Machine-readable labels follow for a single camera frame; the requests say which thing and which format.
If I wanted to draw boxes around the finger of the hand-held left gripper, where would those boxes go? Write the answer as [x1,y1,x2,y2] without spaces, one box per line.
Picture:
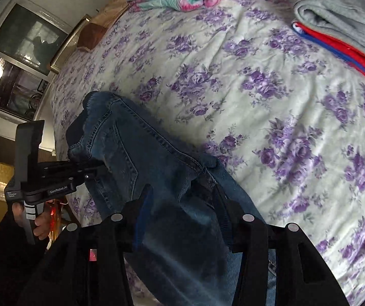
[44,160,106,189]

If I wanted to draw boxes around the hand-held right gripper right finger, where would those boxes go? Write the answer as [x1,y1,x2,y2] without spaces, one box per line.
[193,178,350,306]

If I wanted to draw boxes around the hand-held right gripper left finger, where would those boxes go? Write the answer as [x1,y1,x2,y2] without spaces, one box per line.
[17,184,155,306]

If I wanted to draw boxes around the blue denim pants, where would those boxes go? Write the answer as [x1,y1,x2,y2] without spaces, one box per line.
[65,91,277,306]

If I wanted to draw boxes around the person's left forearm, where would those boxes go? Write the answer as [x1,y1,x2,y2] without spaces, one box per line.
[0,210,51,306]

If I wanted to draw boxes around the person's left hand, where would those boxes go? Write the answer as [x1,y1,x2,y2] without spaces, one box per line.
[13,199,62,241]

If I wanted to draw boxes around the purple floral bed sheet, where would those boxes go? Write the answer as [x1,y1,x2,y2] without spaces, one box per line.
[51,0,365,306]

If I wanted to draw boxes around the brown wooden headboard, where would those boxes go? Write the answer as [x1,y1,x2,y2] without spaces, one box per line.
[49,0,138,74]

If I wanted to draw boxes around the red and blue garment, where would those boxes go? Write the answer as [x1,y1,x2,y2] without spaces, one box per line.
[291,21,365,98]

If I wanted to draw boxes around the grey folded garment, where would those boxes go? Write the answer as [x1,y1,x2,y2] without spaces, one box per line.
[292,0,365,58]

